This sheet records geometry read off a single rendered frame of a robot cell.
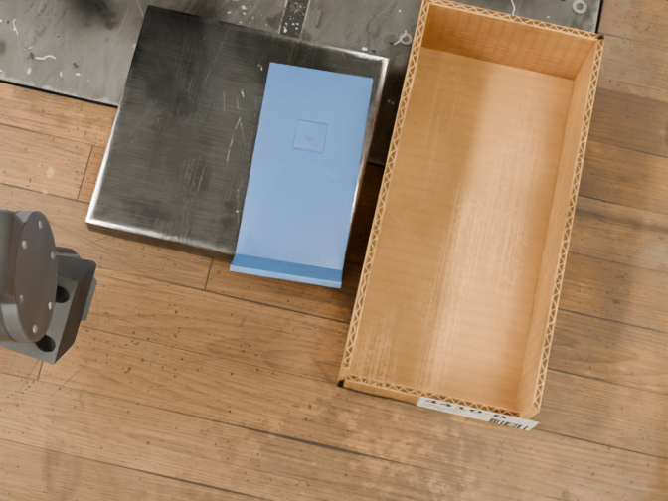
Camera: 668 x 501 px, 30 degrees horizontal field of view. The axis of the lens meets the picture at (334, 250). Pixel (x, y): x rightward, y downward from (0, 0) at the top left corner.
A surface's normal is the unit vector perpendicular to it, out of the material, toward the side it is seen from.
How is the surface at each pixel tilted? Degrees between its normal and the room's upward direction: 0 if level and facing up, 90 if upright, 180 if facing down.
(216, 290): 0
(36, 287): 83
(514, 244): 0
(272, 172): 0
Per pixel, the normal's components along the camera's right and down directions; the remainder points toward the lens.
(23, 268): 1.00, 0.01
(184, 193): 0.04, -0.27
